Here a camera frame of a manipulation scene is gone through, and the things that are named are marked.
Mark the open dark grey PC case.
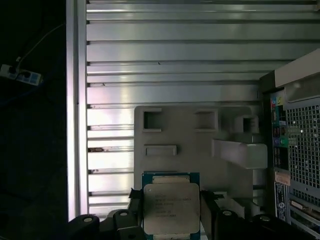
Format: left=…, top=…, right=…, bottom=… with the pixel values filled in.
left=258, top=48, right=320, bottom=240

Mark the thin white cable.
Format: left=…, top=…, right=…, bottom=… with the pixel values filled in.
left=16, top=23, right=65, bottom=70

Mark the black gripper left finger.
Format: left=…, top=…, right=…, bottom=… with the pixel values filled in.
left=67, top=188, right=146, bottom=240

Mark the grey plastic parts rack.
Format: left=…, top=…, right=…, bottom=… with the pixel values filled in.
left=133, top=105, right=269, bottom=240

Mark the white power strip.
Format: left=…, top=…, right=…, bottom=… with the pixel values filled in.
left=0, top=63, right=44, bottom=86

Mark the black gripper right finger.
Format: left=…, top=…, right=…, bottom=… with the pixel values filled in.
left=200, top=191, right=305, bottom=240

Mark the silver topped CPU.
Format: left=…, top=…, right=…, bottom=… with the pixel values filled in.
left=141, top=171, right=201, bottom=238

